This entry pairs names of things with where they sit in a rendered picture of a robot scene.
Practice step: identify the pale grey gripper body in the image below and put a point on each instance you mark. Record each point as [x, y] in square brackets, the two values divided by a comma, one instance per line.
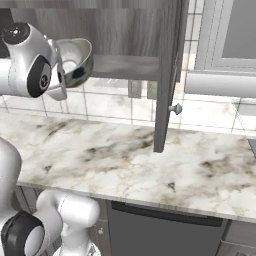
[61, 87]

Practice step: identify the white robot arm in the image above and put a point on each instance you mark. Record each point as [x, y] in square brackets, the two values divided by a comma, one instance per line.
[23, 66]

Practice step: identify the silver metal bowl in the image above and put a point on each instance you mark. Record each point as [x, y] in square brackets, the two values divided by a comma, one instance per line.
[81, 70]

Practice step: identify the grey wood cabinet door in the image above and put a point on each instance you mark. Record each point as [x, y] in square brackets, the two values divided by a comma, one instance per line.
[166, 83]

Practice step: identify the silver cabinet door knob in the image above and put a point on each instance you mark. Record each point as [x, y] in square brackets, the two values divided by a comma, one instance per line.
[176, 109]

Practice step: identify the small silver base cabinet knob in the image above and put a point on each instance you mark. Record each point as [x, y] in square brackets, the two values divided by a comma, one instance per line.
[100, 230]

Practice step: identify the dark grey dishwasher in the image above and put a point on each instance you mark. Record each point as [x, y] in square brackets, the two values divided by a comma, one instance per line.
[160, 236]

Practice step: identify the grey wall outlet plate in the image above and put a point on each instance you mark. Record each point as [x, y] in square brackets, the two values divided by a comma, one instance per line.
[152, 90]
[134, 89]

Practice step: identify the grey wood wall cabinet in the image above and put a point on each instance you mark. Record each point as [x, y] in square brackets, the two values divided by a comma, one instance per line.
[126, 36]

